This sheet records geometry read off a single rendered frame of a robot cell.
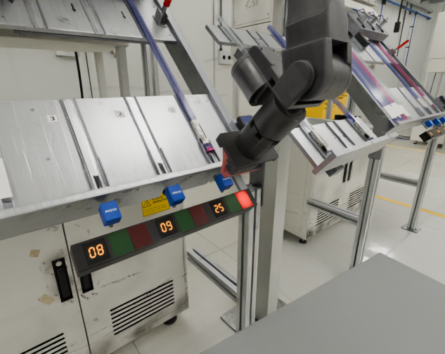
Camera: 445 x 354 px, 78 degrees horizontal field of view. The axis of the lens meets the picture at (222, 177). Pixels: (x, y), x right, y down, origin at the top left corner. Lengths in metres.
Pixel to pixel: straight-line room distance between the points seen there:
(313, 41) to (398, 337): 0.36
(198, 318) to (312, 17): 1.09
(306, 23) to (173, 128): 0.32
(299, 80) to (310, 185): 1.15
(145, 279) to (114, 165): 0.56
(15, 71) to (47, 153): 1.90
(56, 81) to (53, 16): 1.68
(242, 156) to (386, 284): 0.29
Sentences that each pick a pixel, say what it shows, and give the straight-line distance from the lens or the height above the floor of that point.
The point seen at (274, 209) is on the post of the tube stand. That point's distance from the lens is 0.89.
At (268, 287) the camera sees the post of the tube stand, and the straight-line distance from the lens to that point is 1.06.
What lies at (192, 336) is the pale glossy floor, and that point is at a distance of 1.16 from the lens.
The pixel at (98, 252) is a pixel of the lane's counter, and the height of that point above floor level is 0.66.
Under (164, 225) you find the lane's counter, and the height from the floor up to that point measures 0.66.
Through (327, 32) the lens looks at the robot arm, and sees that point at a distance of 0.36.
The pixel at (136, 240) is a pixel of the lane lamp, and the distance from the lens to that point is 0.45.
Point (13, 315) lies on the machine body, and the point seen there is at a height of 0.35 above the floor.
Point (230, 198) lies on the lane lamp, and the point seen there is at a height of 0.66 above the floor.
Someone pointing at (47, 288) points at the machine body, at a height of 0.38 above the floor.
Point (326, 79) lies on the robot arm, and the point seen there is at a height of 0.89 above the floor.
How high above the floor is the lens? 0.88
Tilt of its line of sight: 19 degrees down
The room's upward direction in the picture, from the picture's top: straight up
